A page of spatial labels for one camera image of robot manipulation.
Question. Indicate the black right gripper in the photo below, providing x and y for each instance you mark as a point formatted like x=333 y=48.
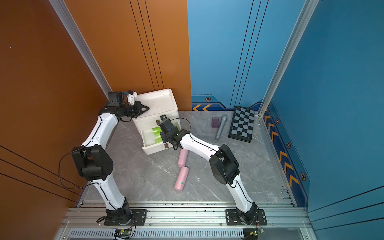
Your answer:
x=164 y=139

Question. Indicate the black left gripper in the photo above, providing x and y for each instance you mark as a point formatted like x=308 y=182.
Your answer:
x=138 y=107

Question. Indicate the green roll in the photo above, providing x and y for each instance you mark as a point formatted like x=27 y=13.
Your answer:
x=158 y=139
x=157 y=130

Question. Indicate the white plastic drawer cabinet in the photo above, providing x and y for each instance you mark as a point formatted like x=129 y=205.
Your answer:
x=160 y=102

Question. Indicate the white drawer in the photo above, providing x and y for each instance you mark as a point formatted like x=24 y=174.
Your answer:
x=152 y=141

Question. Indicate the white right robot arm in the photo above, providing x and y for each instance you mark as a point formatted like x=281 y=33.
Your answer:
x=224 y=165

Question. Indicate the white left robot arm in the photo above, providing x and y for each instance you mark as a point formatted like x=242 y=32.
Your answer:
x=91 y=159

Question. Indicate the pink roll upper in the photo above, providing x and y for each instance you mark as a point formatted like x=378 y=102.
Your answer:
x=183 y=158

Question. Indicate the pink roll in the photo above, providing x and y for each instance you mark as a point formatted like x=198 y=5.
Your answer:
x=183 y=158
x=181 y=180

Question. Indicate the purple small block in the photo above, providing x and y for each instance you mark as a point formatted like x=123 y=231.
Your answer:
x=215 y=122

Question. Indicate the pink roll lower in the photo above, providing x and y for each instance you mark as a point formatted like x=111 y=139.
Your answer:
x=181 y=180

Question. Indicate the grey microphone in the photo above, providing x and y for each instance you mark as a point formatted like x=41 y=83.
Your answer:
x=221 y=127

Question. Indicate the black white chessboard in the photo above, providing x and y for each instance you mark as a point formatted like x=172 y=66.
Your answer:
x=242 y=125

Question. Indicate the green circuit board left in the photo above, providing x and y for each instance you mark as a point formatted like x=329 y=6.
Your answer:
x=123 y=234

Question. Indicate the green circuit board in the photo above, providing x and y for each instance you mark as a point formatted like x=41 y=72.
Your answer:
x=123 y=234
x=256 y=233

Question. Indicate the green circuit board right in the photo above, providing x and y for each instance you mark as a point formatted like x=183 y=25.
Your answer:
x=256 y=233

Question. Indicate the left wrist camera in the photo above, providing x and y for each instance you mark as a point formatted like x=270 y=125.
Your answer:
x=131 y=97

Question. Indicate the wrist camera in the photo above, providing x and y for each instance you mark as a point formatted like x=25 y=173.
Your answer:
x=163 y=117
x=131 y=97

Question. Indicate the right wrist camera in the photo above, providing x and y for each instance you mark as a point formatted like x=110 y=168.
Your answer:
x=163 y=117

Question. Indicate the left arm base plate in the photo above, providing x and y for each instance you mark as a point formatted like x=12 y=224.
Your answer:
x=125 y=218

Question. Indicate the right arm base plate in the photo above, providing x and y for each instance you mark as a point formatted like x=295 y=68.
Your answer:
x=235 y=217

